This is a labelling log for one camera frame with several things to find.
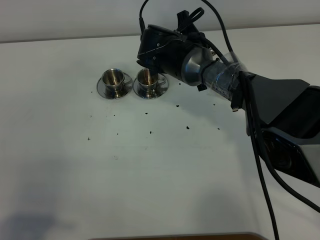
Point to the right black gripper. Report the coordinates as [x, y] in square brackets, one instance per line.
[163, 51]

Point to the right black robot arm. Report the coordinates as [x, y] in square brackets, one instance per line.
[288, 111]

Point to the right stainless steel teacup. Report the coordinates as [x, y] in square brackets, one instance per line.
[147, 81]

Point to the stainless steel teacup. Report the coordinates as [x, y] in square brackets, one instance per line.
[115, 80]
[147, 81]

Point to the right stainless steel saucer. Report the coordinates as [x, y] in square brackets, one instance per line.
[153, 92]

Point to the stainless steel saucer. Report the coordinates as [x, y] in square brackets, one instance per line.
[153, 92]
[115, 93]

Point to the left stainless steel saucer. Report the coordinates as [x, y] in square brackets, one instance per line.
[115, 93]

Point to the left stainless steel teacup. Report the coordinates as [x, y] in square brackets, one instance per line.
[115, 80]

